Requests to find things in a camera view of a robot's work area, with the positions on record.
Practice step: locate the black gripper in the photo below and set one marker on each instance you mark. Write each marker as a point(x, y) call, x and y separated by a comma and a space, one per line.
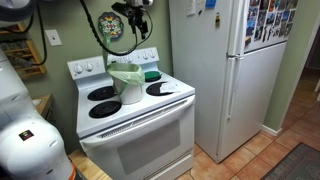
point(133, 11)

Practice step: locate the white bin with green lid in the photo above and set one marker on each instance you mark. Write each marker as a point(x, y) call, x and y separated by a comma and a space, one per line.
point(132, 93)

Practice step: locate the white paper towel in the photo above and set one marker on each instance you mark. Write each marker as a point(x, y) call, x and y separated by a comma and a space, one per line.
point(168, 87)

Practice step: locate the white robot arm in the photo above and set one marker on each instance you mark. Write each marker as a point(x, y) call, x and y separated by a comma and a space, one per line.
point(32, 148)

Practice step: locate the light green bin liner bag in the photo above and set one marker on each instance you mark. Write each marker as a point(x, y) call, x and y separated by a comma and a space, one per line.
point(127, 73)

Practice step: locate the white electric stove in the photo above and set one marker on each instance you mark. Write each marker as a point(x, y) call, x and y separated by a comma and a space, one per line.
point(163, 154)

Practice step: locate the front right coil burner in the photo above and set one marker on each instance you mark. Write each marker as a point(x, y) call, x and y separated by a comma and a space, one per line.
point(155, 89)

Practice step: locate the coil burner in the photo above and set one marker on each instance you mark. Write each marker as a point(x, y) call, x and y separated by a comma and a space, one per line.
point(102, 93)
point(105, 109)
point(155, 89)

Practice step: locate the back left coil burner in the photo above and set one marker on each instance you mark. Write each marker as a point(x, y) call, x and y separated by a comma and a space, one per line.
point(102, 93)

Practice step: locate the front left coil burner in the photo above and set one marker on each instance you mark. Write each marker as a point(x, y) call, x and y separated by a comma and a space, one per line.
point(105, 109)

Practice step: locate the white refrigerator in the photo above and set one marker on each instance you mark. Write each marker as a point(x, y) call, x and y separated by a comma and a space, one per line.
point(233, 86)

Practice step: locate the wooden side table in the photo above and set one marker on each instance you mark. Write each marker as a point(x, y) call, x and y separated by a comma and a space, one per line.
point(43, 105)

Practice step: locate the fridge photo magnets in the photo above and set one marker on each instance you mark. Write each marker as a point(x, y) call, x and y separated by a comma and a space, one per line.
point(269, 22)

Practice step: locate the patterned floor rug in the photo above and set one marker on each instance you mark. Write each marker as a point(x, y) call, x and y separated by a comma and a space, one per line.
point(301, 163)

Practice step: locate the colourful decorative wall plate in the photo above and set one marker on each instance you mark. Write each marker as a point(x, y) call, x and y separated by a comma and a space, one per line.
point(110, 23)

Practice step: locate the white light switch plate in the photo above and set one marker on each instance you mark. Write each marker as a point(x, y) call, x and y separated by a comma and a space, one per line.
point(53, 37)

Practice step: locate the white oven door handle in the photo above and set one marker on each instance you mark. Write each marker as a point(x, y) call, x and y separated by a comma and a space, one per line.
point(138, 126)

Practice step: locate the wooden wall shelf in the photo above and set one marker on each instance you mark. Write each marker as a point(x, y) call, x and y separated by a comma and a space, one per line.
point(23, 56)

